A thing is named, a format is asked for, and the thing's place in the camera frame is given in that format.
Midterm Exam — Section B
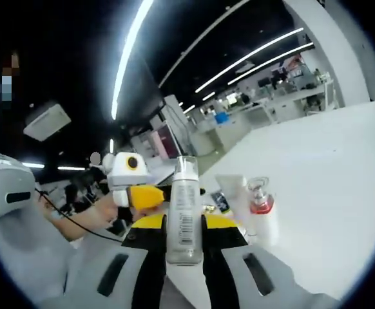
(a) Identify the white chest-worn device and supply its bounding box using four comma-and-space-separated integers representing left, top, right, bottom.
0, 151, 36, 219

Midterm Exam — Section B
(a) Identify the grey clear-capped skincare spray bottle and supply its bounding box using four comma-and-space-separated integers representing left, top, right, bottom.
166, 155, 205, 267

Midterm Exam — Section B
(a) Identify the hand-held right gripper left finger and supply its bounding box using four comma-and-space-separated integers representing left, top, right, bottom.
41, 214, 169, 309

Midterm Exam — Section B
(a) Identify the person in white shirt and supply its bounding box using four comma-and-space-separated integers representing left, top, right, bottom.
0, 207, 79, 308

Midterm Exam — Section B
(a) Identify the ceiling air conditioner vent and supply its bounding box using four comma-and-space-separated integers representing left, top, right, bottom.
23, 102, 73, 143

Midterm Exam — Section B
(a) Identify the white laptop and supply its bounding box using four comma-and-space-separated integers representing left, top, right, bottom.
151, 120, 184, 162

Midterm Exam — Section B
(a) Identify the white skincare tube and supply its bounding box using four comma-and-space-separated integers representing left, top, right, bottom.
215, 173, 248, 220

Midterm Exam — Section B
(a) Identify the white red-collared skincare pump bottle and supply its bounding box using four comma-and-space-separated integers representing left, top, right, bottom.
247, 176, 280, 247

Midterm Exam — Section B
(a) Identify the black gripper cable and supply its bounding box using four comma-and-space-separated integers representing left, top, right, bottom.
34, 188, 126, 243

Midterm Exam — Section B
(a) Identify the silver green skincare sachet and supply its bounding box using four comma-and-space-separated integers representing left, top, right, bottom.
210, 189, 233, 215

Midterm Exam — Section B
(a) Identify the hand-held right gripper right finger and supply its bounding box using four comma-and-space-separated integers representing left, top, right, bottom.
200, 214, 333, 309

